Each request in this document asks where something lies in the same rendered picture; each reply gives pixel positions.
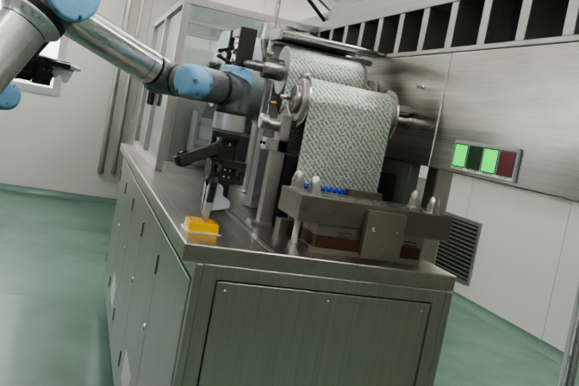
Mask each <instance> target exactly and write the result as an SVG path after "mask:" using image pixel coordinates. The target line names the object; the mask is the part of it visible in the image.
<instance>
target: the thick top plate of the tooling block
mask: <svg viewBox="0 0 579 386"><path fill-rule="evenodd" d="M306 192H307V189H304V190H299V189H294V188H290V187H289V186H288V185H282V189H281V194H280V198H279V203H278V208H279V209H281V210H282V211H283V212H284V213H286V214H288V215H290V216H291V217H293V218H295V219H296V220H298V221H307V222H313V223H320V224H326V225H332V226H338V227H350V228H356V229H363V226H364V218H365V214H366V209H371V210H376V211H383V212H389V213H394V214H400V215H406V216H407V217H408V218H407V223H406V227H405V231H404V235H405V236H411V237H417V238H423V239H430V240H441V241H448V239H449V235H450V231H451V224H452V219H453V218H451V217H449V216H446V215H442V214H439V215H433V214H428V213H426V212H425V210H426V209H425V208H422V207H421V208H420V209H418V208H414V207H410V206H408V205H407V204H402V203H396V202H386V201H375V200H370V199H364V198H358V197H353V196H347V195H342V194H337V193H331V192H325V191H321V193H320V195H321V196H311V195H308V194H306Z"/></svg>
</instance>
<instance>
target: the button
mask: <svg viewBox="0 0 579 386"><path fill-rule="evenodd" d="M184 225H185V226H186V227H187V229H188V230H190V231H197V232H204V233H216V234H218V232H219V227H220V226H219V225H218V224H217V223H216V222H215V220H211V219H208V220H207V221H205V220H204V219H203V218H199V217H192V216H186V217H185V221H184Z"/></svg>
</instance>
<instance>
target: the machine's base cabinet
mask: <svg viewBox="0 0 579 386"><path fill-rule="evenodd" d="M119 180H120V185H119V190H118V195H117V200H116V205H115V215H114V220H113V225H112V230H111V235H110V241H109V249H108V252H107V254H106V259H105V263H106V265H105V271H104V275H103V286H104V294H105V303H106V312H107V321H108V330H109V346H110V355H111V364H112V372H113V381H114V386H433V385H434V380H435V376H436V371H437V368H438V363H439V355H440V352H441V347H442V343H443V338H444V334H445V327H446V322H447V318H448V314H449V310H450V306H451V298H452V292H451V291H443V290H435V289H422V288H414V287H407V286H399V285H391V284H383V283H369V282H361V281H354V280H346V279H338V278H330V277H317V276H309V275H302V274H294V273H286V272H278V271H264V270H256V269H249V268H241V267H233V266H225V265H212V264H204V263H197V262H189V261H183V260H182V259H181V257H180V255H179V254H178V252H177V249H176V248H175V246H174V245H173V243H172V241H171V239H170V237H169V235H168V234H167V232H166V231H165V228H164V227H163V225H162V223H161V221H160V220H159V218H158V216H157V214H156V213H155V211H154V209H153V207H152V205H151V203H150V202H149V201H148V199H147V197H146V194H145V193H144V191H143V189H142V188H141V187H140V184H139V182H138V180H137V179H136V177H135V175H134V174H133V172H132V170H131V168H130V166H129V165H128V162H127V161H126V160H125V158H124V160H123V166H122V170H121V174H120V179H119Z"/></svg>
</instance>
